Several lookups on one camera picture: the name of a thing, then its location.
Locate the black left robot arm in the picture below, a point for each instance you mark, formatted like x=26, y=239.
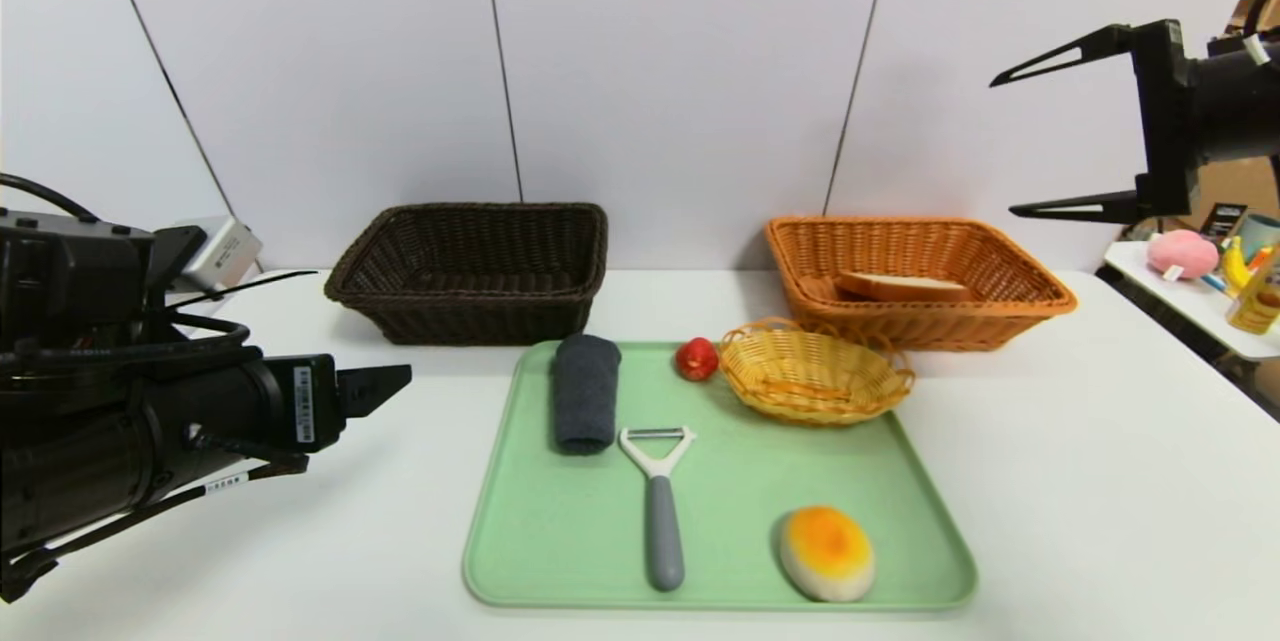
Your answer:
x=90, y=461

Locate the small red tomato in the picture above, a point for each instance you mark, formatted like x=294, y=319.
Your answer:
x=697, y=359

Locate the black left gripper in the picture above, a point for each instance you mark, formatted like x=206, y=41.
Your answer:
x=307, y=404

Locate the yellow drink bottle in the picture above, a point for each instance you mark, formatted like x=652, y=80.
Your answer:
x=1258, y=306

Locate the yellow banana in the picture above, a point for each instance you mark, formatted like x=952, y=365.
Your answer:
x=1235, y=266

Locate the small black card box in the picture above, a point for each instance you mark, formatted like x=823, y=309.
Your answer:
x=1222, y=221

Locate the large dark brown wicker basket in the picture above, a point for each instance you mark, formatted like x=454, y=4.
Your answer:
x=470, y=316

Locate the large orange wicker basket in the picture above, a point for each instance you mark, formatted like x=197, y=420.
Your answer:
x=920, y=326

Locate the teal cup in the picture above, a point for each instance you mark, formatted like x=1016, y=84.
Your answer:
x=1260, y=236

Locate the pink plush toy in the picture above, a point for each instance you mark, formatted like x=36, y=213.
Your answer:
x=1182, y=253

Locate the white bun with orange top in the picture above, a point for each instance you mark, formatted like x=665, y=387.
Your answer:
x=828, y=553

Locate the white side table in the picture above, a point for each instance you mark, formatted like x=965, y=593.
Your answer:
x=1135, y=266

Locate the white bread slice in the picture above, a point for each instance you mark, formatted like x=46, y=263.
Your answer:
x=900, y=286

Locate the dark grey towel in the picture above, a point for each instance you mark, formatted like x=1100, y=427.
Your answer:
x=587, y=391

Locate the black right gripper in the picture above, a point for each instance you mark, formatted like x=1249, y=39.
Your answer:
x=1166, y=113

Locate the small yellow wicker basket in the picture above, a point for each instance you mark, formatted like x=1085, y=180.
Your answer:
x=815, y=376

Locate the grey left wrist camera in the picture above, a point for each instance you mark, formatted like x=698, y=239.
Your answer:
x=225, y=251

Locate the light green plastic tray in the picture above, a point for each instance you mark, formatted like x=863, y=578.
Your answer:
x=740, y=521

